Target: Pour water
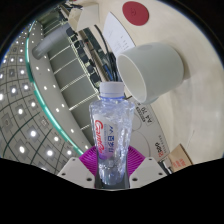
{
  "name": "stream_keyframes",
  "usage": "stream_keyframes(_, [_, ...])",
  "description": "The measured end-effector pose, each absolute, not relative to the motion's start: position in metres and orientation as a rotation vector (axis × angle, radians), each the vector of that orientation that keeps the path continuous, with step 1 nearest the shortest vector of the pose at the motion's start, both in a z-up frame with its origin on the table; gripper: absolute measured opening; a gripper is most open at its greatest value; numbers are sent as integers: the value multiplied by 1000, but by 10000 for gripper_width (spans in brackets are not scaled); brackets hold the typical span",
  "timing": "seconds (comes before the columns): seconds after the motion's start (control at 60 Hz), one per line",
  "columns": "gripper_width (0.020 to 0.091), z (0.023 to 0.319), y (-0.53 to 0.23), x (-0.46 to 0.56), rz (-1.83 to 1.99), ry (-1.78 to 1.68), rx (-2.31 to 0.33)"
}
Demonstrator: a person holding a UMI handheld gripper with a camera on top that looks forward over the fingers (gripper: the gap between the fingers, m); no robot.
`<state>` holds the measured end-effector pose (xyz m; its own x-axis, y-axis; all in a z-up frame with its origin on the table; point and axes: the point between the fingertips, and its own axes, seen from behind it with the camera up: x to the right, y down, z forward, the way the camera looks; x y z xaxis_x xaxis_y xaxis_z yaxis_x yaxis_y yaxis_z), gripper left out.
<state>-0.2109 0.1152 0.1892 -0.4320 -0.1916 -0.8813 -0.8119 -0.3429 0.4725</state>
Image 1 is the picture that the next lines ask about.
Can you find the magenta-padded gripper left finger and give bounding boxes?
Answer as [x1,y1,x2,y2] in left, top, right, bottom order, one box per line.
[57,147,100,188]

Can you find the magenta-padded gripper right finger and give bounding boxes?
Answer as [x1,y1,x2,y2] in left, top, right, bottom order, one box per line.
[125,145,168,188]

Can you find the clear plastic water bottle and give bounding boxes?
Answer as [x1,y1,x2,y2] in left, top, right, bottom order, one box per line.
[88,81,136,187]

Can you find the white paper ream box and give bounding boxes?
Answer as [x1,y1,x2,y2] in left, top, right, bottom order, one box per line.
[128,99,174,162]

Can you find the ceiling lights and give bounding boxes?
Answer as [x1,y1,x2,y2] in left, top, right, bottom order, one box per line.
[0,26,84,165]

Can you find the white ceramic mug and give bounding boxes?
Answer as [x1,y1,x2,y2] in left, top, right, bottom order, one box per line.
[116,41,185,105]

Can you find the row of black chairs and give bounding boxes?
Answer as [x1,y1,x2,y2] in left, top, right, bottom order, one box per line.
[65,26,101,86]

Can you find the long curved conference desk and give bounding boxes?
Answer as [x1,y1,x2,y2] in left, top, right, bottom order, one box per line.
[68,23,116,84]

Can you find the white printed paper sheet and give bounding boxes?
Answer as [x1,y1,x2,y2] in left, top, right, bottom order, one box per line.
[101,11,138,60]

